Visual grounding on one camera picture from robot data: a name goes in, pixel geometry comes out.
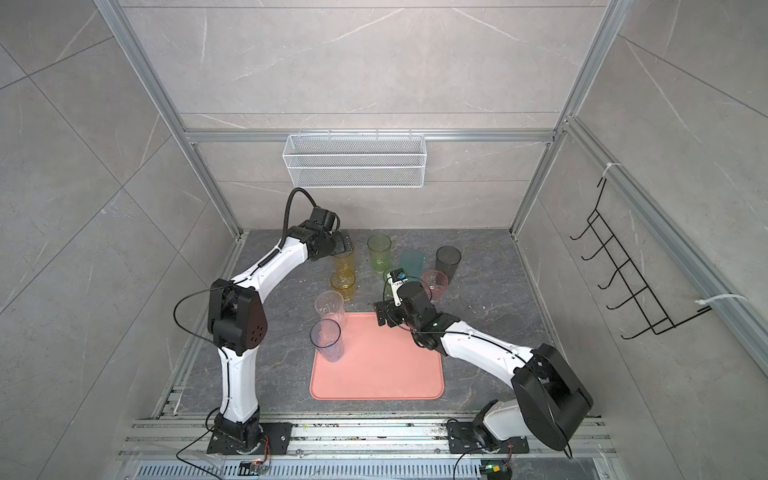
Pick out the dark grey plastic cup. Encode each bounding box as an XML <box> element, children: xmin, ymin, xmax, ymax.
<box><xmin>435</xmin><ymin>245</ymin><xmax>462</xmax><ymax>282</ymax></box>

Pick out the white wire mesh basket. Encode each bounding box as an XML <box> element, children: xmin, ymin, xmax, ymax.
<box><xmin>282</xmin><ymin>133</ymin><xmax>428</xmax><ymax>189</ymax></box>

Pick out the pink plastic cup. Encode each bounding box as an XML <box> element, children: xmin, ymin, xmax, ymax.
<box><xmin>421</xmin><ymin>270</ymin><xmax>449</xmax><ymax>303</ymax></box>

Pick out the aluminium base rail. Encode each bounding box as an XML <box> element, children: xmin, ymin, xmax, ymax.
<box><xmin>107</xmin><ymin>412</ymin><xmax>627</xmax><ymax>479</ymax></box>

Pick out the black wire hook rack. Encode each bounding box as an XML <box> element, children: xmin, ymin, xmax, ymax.
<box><xmin>569</xmin><ymin>178</ymin><xmax>713</xmax><ymax>341</ymax></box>

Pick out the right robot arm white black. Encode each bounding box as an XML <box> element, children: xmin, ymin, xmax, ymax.
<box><xmin>374</xmin><ymin>269</ymin><xmax>594</xmax><ymax>458</ymax></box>

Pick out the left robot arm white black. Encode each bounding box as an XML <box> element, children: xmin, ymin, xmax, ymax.
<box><xmin>205</xmin><ymin>187</ymin><xmax>351</xmax><ymax>453</ymax></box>

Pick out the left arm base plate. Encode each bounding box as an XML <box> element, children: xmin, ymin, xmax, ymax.
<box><xmin>206</xmin><ymin>422</ymin><xmax>293</xmax><ymax>455</ymax></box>

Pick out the blue plastic cup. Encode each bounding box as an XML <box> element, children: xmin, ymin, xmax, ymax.
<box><xmin>309</xmin><ymin>318</ymin><xmax>344</xmax><ymax>363</ymax></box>

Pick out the pink tray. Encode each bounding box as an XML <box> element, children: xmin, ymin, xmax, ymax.
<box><xmin>309</xmin><ymin>312</ymin><xmax>444</xmax><ymax>401</ymax></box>

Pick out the teal plastic cup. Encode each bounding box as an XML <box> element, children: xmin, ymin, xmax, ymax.
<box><xmin>399</xmin><ymin>249</ymin><xmax>426</xmax><ymax>278</ymax></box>

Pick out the clear plastic cup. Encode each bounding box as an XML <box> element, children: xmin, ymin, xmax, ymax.
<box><xmin>314</xmin><ymin>290</ymin><xmax>346</xmax><ymax>328</ymax></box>

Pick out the tall yellow plastic cup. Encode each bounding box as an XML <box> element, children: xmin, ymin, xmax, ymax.
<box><xmin>332</xmin><ymin>242</ymin><xmax>356</xmax><ymax>272</ymax></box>

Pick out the tall green plastic cup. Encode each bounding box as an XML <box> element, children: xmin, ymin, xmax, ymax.
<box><xmin>367</xmin><ymin>233</ymin><xmax>392</xmax><ymax>273</ymax></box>

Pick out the short green plastic cup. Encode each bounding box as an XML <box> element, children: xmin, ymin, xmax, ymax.
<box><xmin>382</xmin><ymin>268</ymin><xmax>394</xmax><ymax>299</ymax></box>

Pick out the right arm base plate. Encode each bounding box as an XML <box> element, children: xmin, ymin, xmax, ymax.
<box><xmin>445</xmin><ymin>419</ymin><xmax>530</xmax><ymax>455</ymax></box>

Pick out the short yellow plastic cup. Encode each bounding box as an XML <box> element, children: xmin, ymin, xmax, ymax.
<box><xmin>330</xmin><ymin>269</ymin><xmax>356</xmax><ymax>302</ymax></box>

